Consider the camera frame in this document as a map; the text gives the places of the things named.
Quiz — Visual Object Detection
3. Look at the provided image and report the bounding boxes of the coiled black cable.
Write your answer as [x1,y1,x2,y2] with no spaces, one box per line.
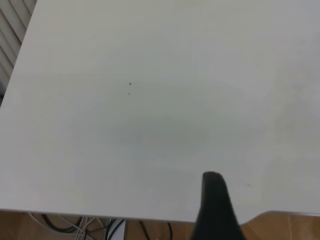
[41,214,85,234]

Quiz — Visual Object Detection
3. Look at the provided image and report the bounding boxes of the white ribbed panel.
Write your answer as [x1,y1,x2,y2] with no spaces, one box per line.
[0,0,38,85]

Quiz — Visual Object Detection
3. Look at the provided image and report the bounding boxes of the black cables beside leg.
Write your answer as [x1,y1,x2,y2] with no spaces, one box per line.
[104,218,125,240]

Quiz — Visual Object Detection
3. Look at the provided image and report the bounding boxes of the white table leg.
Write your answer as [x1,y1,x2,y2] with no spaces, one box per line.
[107,218,126,240]

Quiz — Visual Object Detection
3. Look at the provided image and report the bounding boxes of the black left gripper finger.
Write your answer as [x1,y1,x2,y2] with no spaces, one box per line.
[191,171,247,240]

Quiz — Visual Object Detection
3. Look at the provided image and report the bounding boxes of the white cable bundle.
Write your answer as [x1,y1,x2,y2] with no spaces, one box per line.
[27,212,103,240]

